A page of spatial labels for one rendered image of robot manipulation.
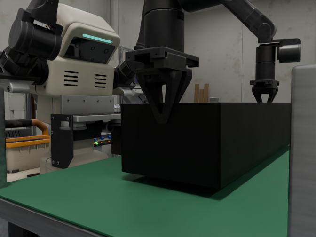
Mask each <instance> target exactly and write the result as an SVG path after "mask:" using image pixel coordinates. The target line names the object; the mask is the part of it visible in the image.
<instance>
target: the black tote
mask: <svg viewBox="0 0 316 237"><path fill-rule="evenodd" d="M120 109H121V163H122V172H125V173H131V174H138V175H144V176H149V177H154V178H160V179H165V180H170V181H176V182H183V183H188V184H194V185H199V186H204V187H209V188H215V189H222V188H223V187H225V186H226V185H228V184H229V183H231V182H232V181H234V180H235V179H237V178H238V177H240V176H241V175H243V174H244V173H246V172H248V171H249V170H251V169H252V168H254V167H255V166H257V165H258V164H259V163H261V162H263V161H264V160H266V159H267V158H269V157H270V156H272V155H273V154H275V153H277V152H278V151H280V150H281V149H282V148H284V147H285V146H287V145H289V144H290V114H291V103H226V102H218V103H173V106H172V109H171V112H170V115H169V118H168V121H167V124H165V125H164V124H158V123H157V121H156V119H155V116H154V114H153V111H152V109H151V106H150V104H149V103H126V104H121V105H120Z"/></svg>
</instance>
